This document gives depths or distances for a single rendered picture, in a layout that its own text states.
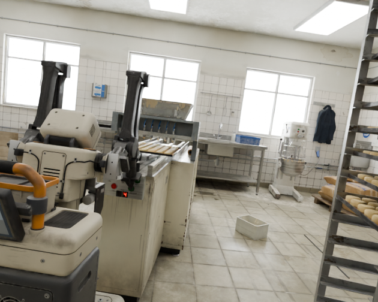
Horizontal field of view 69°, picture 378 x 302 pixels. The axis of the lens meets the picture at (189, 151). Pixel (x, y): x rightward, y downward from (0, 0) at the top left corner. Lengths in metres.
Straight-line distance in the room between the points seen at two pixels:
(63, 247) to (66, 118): 0.61
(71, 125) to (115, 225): 0.72
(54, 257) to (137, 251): 0.91
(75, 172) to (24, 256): 0.39
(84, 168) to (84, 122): 0.20
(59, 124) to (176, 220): 1.41
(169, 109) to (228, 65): 3.49
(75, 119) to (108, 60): 4.48
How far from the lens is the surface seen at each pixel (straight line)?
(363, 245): 1.35
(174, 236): 2.44
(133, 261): 1.79
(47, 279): 0.96
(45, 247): 0.91
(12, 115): 6.29
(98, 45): 5.82
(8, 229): 0.92
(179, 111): 2.29
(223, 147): 4.96
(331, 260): 1.35
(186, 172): 2.27
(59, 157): 1.23
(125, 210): 1.68
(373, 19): 1.33
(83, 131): 1.23
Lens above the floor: 1.18
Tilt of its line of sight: 6 degrees down
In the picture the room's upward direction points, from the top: 7 degrees clockwise
